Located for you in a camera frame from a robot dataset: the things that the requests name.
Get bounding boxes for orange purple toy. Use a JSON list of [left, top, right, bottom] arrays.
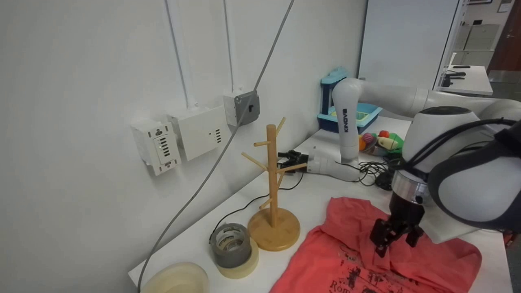
[[357, 132, 380, 155]]

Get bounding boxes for wooden mug tree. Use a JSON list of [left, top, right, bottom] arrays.
[[241, 116, 302, 252]]

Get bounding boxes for brown wooden door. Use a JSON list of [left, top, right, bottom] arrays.
[[487, 0, 521, 72]]

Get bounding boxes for thin black table cable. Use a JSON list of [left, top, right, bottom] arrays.
[[215, 171, 307, 233]]

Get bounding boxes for blue plastic rack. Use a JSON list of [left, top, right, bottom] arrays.
[[316, 65, 383, 135]]

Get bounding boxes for white partition board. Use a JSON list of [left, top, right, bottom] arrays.
[[357, 0, 463, 95]]

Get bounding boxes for white wall socket black markings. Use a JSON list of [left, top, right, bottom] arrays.
[[131, 114, 184, 178]]

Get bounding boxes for grey wall cable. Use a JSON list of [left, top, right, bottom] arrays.
[[136, 0, 298, 293]]

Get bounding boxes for cream plastic bowl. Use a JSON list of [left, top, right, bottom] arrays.
[[142, 261, 211, 293]]

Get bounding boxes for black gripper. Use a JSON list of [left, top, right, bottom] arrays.
[[370, 191, 429, 257]]

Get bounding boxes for green toy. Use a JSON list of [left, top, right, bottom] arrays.
[[380, 132, 408, 156]]

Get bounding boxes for white background desk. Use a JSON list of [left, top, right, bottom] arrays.
[[434, 51, 495, 98]]

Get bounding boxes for white wall conduit pipe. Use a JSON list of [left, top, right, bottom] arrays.
[[163, 0, 191, 111], [222, 0, 237, 95]]

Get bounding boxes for plain white wall box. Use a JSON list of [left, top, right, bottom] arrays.
[[168, 104, 233, 163]]

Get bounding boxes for coral printed sweatshirt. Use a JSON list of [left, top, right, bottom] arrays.
[[269, 195, 484, 293]]

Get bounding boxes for beige tape roll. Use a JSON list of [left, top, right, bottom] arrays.
[[217, 246, 261, 280]]

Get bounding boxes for grey junction box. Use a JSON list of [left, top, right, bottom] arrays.
[[222, 88, 263, 129]]

